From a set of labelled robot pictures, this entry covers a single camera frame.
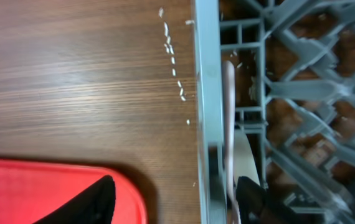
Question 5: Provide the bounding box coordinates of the red plastic serving tray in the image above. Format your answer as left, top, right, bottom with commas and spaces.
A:
0, 159, 148, 224

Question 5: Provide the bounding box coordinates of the white plastic fork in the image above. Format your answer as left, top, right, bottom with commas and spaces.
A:
222, 61, 241, 224

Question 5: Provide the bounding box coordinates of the grey dishwasher rack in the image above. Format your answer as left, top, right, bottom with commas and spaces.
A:
193, 1, 355, 223

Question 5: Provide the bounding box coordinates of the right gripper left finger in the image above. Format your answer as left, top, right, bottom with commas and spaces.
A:
35, 175, 116, 224

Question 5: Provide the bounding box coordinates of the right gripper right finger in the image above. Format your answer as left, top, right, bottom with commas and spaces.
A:
235, 176, 293, 223

